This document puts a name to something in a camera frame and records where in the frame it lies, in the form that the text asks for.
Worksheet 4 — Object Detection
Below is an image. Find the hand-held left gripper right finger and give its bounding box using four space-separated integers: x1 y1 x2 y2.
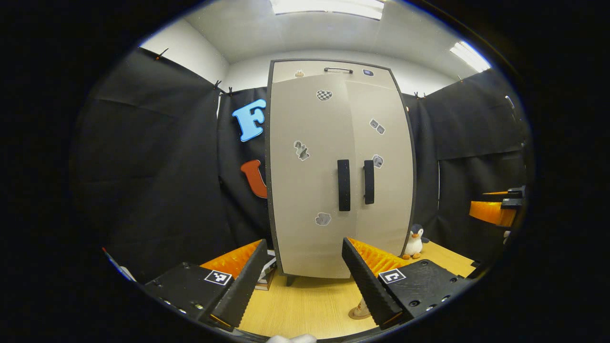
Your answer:
342 237 477 330

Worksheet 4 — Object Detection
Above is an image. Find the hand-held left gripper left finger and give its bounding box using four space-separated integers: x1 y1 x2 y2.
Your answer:
143 238 268 329

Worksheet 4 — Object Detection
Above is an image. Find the light grey cabinet door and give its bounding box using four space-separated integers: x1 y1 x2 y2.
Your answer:
344 79 415 258
269 74 353 279

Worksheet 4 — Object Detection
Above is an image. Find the grey cabinet with shelves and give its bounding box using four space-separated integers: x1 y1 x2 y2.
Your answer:
264 58 417 286

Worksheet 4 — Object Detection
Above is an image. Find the white book with photo cover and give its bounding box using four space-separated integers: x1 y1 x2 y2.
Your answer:
260 250 278 277

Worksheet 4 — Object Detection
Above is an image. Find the penguin plush toy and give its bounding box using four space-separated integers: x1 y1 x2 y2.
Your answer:
402 224 429 260

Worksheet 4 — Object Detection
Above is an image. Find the white marker pen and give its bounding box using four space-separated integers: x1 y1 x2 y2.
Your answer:
102 246 137 282

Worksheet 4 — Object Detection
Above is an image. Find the small ceiling light panel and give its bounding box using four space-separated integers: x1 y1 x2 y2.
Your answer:
449 40 491 73

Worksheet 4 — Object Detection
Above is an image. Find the black backdrop cloth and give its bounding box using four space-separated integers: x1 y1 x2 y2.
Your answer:
69 48 529 282

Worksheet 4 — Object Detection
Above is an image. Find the large ceiling light panel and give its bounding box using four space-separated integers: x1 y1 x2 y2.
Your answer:
269 0 386 20

